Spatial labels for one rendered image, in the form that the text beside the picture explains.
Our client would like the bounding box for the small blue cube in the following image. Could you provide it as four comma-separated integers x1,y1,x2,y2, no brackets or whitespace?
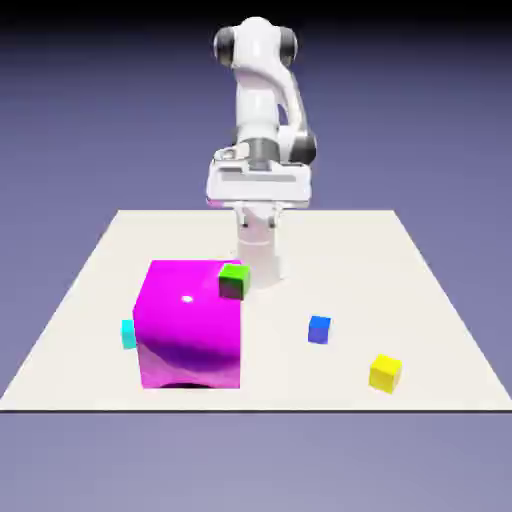
307,314,333,346

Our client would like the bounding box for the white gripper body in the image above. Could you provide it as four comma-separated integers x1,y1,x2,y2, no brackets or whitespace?
205,158,314,210

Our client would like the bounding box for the small cyan cube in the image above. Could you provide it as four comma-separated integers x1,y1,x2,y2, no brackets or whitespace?
120,318,138,350

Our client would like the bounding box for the large magenta box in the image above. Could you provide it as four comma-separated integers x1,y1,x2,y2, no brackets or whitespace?
132,258,244,390

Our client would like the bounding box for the small yellow cube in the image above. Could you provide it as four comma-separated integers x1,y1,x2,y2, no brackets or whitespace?
368,353,404,396

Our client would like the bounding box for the small green cube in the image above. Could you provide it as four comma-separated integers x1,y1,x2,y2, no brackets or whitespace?
218,262,252,302

